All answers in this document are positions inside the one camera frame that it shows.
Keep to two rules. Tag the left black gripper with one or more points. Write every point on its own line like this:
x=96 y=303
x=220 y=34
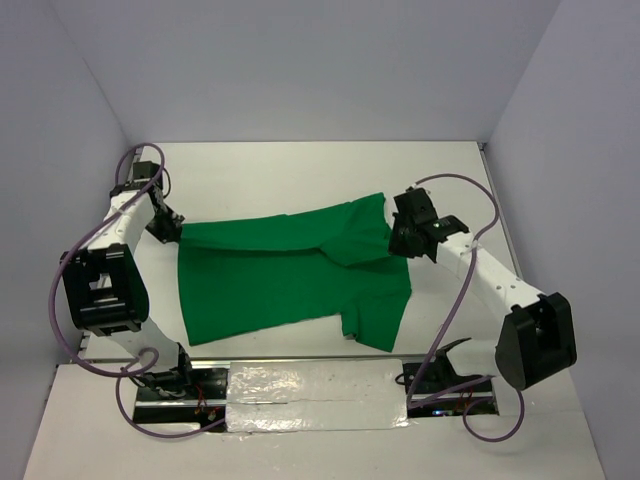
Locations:
x=170 y=233

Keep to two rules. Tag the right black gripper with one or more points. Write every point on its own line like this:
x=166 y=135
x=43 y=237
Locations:
x=395 y=247

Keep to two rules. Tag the green t-shirt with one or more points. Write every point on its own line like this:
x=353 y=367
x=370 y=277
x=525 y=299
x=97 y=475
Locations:
x=242 y=276

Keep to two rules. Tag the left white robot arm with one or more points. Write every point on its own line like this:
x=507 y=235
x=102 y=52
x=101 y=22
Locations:
x=106 y=293

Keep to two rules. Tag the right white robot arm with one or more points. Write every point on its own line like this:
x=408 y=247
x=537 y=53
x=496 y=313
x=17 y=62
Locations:
x=534 y=330

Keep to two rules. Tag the silver tape covered panel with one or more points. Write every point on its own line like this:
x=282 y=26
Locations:
x=329 y=395

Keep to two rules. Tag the aluminium table frame rail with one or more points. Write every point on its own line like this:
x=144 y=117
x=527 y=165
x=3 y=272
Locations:
x=512 y=192

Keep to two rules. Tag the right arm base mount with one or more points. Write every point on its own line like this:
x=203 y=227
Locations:
x=439 y=375

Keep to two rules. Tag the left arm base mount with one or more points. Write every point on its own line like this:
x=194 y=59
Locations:
x=197 y=398

